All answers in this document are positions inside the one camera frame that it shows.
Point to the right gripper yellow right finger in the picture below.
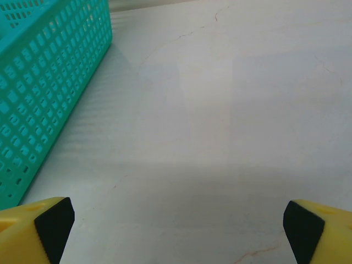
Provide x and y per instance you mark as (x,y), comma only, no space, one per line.
(324,236)

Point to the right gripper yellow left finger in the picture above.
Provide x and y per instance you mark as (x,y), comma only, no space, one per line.
(22,233)

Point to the light teal plastic basket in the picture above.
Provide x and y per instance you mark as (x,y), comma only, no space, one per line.
(33,28)

